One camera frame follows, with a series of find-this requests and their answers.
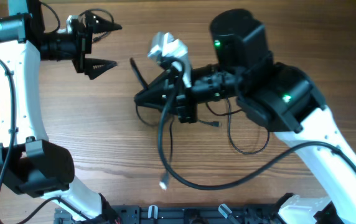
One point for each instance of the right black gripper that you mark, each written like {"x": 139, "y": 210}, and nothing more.
{"x": 155, "y": 94}

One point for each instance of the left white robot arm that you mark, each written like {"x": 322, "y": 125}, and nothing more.
{"x": 29, "y": 163}

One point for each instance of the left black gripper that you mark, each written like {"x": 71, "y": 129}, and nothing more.
{"x": 85, "y": 41}

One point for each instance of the black metal base rail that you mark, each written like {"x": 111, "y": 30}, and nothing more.
{"x": 190, "y": 214}

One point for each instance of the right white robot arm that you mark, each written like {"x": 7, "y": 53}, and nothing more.
{"x": 279, "y": 97}

